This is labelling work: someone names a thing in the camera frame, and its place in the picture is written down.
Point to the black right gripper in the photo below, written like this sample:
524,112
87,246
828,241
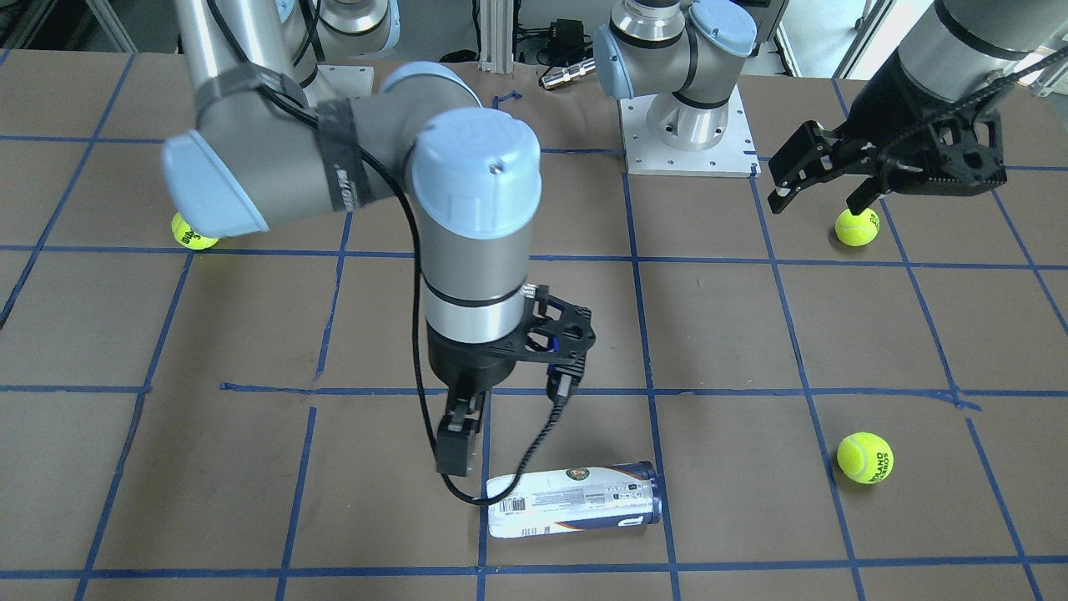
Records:
461,362

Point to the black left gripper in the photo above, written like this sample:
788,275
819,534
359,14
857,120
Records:
899,98

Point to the white blue tennis ball can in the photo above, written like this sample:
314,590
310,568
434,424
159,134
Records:
578,498

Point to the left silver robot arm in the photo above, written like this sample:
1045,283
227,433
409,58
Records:
958,51

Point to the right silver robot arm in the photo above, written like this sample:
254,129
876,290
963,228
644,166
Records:
261,154

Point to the yellow tennis ball mid table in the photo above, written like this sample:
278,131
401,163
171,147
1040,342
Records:
857,230

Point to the yellow tennis ball by base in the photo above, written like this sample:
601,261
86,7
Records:
186,236

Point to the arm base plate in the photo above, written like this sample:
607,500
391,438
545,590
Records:
662,136
340,81

